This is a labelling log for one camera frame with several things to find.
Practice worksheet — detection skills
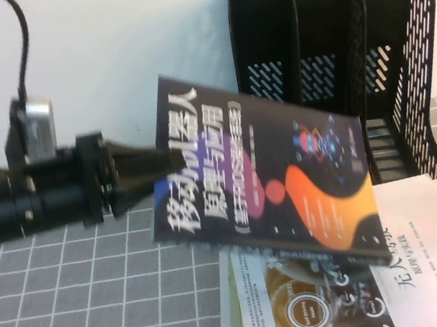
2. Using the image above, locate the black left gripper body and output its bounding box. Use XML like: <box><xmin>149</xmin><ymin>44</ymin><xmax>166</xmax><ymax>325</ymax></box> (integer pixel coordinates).
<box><xmin>70</xmin><ymin>128</ymin><xmax>129</xmax><ymax>229</ymax></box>

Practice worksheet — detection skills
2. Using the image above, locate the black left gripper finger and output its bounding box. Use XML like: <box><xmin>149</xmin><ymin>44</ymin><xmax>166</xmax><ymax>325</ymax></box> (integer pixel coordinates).
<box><xmin>108</xmin><ymin>175</ymin><xmax>160</xmax><ymax>220</ymax></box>
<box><xmin>110</xmin><ymin>131</ymin><xmax>189</xmax><ymax>184</ymax></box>

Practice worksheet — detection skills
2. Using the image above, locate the dark mobile robot book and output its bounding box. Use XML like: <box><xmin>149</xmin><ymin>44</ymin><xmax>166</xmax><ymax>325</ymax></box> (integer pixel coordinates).
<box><xmin>129</xmin><ymin>45</ymin><xmax>396</xmax><ymax>299</ymax></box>

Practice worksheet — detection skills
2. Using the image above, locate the white self-driving book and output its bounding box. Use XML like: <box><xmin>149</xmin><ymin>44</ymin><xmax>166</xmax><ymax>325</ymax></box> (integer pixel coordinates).
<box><xmin>222</xmin><ymin>172</ymin><xmax>437</xmax><ymax>327</ymax></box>

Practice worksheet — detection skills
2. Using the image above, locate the pale green book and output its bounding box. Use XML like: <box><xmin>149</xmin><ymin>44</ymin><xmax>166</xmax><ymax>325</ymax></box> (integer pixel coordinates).
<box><xmin>206</xmin><ymin>250</ymin><xmax>243</xmax><ymax>327</ymax></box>

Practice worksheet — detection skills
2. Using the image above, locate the black mesh book stand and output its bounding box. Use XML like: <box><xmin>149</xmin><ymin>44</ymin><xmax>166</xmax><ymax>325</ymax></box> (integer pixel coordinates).
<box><xmin>226</xmin><ymin>0</ymin><xmax>437</xmax><ymax>205</ymax></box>

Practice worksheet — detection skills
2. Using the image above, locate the grey checked tablecloth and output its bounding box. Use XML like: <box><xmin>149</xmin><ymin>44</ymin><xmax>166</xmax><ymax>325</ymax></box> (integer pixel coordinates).
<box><xmin>0</xmin><ymin>95</ymin><xmax>437</xmax><ymax>327</ymax></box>

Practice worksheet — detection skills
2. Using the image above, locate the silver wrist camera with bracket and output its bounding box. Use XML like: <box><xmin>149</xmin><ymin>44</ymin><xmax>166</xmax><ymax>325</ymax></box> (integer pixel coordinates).
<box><xmin>0</xmin><ymin>92</ymin><xmax>61</xmax><ymax>170</ymax></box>

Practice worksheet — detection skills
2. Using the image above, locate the black camera cable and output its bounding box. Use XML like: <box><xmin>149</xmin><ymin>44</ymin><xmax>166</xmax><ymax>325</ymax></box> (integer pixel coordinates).
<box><xmin>2</xmin><ymin>0</ymin><xmax>40</xmax><ymax>104</ymax></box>

